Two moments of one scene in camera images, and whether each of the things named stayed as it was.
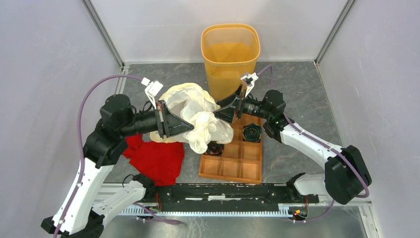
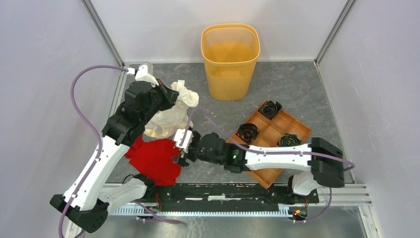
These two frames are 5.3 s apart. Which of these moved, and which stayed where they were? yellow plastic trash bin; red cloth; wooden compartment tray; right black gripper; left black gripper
Moved: wooden compartment tray; right black gripper; left black gripper
Stayed: red cloth; yellow plastic trash bin
